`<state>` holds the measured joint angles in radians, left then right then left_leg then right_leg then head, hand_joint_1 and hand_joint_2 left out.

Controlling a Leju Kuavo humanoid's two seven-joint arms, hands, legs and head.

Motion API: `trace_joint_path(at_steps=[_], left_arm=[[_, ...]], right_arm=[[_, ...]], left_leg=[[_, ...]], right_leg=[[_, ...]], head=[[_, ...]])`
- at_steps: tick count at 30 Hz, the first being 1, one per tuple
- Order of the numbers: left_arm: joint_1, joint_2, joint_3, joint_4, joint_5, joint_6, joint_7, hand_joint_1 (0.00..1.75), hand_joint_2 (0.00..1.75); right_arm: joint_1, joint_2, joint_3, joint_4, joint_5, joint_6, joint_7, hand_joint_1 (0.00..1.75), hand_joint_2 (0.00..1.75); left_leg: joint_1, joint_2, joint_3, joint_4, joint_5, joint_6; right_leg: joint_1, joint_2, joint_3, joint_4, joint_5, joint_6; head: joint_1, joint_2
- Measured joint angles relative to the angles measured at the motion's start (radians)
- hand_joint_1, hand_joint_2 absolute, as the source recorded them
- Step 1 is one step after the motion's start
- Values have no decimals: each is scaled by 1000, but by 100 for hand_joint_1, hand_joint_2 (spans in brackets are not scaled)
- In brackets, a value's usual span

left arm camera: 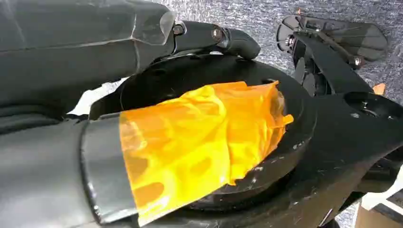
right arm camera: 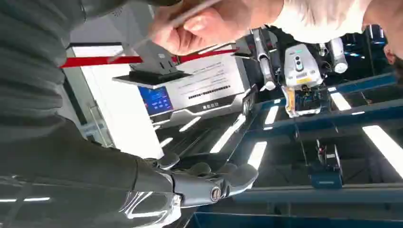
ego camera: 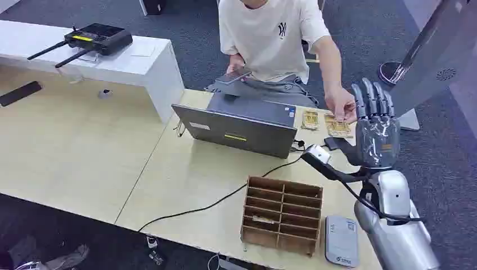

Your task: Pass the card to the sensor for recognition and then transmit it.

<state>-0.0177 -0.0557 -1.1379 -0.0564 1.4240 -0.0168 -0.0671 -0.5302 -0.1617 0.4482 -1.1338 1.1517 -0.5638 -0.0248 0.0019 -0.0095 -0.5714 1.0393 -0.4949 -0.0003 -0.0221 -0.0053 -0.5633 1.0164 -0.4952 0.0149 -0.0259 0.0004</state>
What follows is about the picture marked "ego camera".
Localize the clear acrylic stand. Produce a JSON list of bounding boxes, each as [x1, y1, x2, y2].
[[77, 50, 101, 65]]

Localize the grey shoe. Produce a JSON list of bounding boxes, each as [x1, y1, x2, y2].
[[44, 244, 91, 270]]

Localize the grey laptop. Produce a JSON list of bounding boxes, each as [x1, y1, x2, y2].
[[171, 91, 299, 160]]

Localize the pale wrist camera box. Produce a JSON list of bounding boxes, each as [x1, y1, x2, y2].
[[310, 144, 332, 165]]

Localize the white desk riser shelf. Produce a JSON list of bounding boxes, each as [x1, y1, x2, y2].
[[0, 19, 186, 124]]

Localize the round metal stanchion base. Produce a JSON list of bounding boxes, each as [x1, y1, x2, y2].
[[377, 61, 406, 88]]

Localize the grey kiosk stand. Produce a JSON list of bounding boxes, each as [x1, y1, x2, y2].
[[387, 0, 477, 132]]

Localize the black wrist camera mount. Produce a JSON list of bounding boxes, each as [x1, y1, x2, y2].
[[300, 151, 370, 184]]

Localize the black remote controller with antennas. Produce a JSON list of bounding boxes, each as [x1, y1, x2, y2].
[[26, 22, 134, 69]]

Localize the long black power cable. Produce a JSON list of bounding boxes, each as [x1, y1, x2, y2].
[[138, 156, 303, 233]]

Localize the person's right hand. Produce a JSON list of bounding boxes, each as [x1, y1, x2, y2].
[[226, 53, 247, 75]]

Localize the grey smartphone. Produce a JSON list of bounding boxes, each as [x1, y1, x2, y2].
[[215, 68, 254, 86]]

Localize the black plug adapter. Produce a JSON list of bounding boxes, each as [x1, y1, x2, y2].
[[148, 250, 165, 267]]

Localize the grey flat power bank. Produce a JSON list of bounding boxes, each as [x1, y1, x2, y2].
[[324, 215, 361, 269]]

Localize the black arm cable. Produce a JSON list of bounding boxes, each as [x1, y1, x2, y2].
[[335, 174, 425, 226]]

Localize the person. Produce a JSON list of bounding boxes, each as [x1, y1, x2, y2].
[[204, 0, 358, 124]]

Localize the white paper pad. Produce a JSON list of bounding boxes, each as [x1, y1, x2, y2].
[[130, 44, 157, 58]]

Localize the black flat bar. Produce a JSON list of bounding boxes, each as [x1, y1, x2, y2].
[[0, 80, 43, 108]]

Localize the black box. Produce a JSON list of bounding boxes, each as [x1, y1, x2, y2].
[[139, 0, 168, 17]]

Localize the wooden slotted card box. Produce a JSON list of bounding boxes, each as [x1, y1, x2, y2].
[[240, 176, 324, 258]]

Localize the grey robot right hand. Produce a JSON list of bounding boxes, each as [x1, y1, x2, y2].
[[337, 77, 401, 170]]

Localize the person's left hand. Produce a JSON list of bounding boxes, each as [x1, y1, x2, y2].
[[324, 85, 358, 124]]

